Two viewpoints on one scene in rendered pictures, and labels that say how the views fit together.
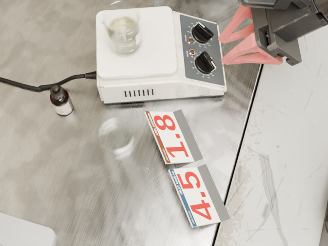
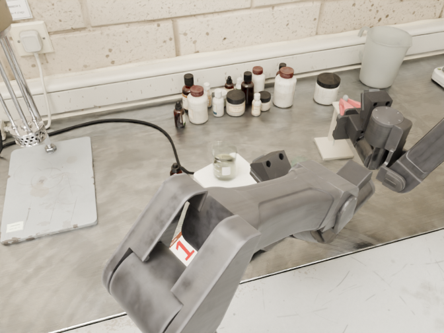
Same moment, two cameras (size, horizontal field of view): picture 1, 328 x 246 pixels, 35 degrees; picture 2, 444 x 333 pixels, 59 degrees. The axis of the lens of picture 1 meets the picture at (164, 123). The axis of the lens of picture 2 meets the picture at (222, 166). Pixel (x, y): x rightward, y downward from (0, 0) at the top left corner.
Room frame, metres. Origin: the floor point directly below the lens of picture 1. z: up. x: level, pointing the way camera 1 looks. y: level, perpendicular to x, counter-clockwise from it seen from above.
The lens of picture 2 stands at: (0.08, -0.42, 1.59)
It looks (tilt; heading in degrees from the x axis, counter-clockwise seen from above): 45 degrees down; 54
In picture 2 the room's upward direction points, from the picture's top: straight up
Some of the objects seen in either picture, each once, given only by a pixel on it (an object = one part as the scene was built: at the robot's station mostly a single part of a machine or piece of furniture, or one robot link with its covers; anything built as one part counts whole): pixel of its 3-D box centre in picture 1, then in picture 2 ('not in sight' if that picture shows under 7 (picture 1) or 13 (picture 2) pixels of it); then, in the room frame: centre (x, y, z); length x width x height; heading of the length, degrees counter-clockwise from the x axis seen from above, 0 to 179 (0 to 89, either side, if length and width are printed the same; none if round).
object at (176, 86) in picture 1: (153, 55); not in sight; (0.44, 0.01, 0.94); 0.22 x 0.13 x 0.08; 91
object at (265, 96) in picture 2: not in sight; (263, 101); (0.74, 0.27, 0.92); 0.04 x 0.04 x 0.04
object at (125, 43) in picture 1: (121, 30); (223, 161); (0.44, 0.05, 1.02); 0.06 x 0.05 x 0.08; 91
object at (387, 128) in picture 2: not in sight; (392, 147); (0.68, -0.16, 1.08); 0.12 x 0.09 x 0.12; 96
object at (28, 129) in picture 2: not in sight; (9, 88); (0.14, 0.35, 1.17); 0.07 x 0.07 x 0.25
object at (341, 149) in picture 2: not in sight; (337, 129); (0.77, 0.02, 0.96); 0.08 x 0.08 x 0.13; 61
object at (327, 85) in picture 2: not in sight; (326, 88); (0.92, 0.19, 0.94); 0.07 x 0.07 x 0.07
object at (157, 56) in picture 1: (135, 41); (230, 178); (0.44, 0.04, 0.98); 0.12 x 0.12 x 0.01; 1
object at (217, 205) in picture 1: (199, 194); not in sight; (0.22, -0.05, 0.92); 0.09 x 0.06 x 0.04; 18
